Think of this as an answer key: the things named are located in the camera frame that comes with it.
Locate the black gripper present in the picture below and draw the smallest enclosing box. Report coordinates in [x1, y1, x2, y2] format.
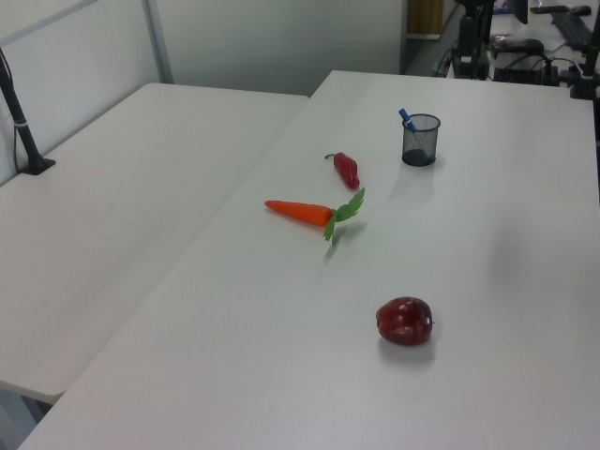
[452, 15, 480, 79]

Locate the blue white marker pen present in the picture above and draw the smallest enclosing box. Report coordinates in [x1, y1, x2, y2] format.
[397, 108, 419, 133]

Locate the black mesh pen cup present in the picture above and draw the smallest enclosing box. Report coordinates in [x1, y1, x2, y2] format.
[401, 112, 443, 167]

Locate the thin black upright pole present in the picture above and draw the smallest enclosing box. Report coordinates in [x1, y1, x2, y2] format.
[479, 0, 495, 81]

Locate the black handheld device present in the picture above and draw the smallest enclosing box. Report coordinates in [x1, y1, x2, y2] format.
[489, 37, 547, 60]

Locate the yellow wooden board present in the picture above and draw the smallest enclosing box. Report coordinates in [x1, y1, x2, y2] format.
[406, 0, 444, 38]

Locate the black keyboard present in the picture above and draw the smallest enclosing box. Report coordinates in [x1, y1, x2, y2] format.
[548, 7, 595, 48]

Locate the black clamp stand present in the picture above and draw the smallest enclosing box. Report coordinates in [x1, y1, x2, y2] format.
[568, 39, 600, 100]

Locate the red chili pepper toy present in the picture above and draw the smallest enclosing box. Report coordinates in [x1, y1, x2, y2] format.
[323, 152, 362, 191]

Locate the orange carrot toy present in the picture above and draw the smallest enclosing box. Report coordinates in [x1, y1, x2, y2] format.
[263, 187, 367, 245]

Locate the dark red apple toy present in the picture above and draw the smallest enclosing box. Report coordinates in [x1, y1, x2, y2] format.
[375, 295, 436, 348]

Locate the black pole with base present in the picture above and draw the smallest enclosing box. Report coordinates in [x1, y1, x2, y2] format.
[0, 46, 57, 176]

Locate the grey partition frame post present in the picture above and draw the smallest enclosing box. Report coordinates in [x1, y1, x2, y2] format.
[142, 0, 175, 85]

